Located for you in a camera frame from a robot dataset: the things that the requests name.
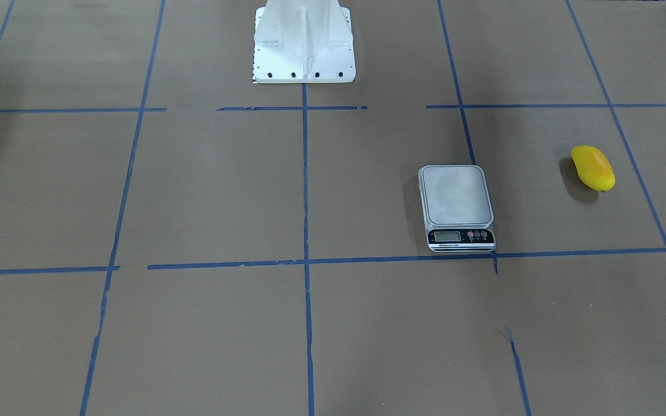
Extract grey digital kitchen scale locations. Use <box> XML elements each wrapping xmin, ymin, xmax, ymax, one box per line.
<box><xmin>418</xmin><ymin>164</ymin><xmax>497</xmax><ymax>254</ymax></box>

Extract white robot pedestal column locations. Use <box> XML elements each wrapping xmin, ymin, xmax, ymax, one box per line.
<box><xmin>252</xmin><ymin>1</ymin><xmax>357</xmax><ymax>84</ymax></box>

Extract yellow mango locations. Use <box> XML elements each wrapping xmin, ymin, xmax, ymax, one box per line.
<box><xmin>571</xmin><ymin>145</ymin><xmax>616</xmax><ymax>192</ymax></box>

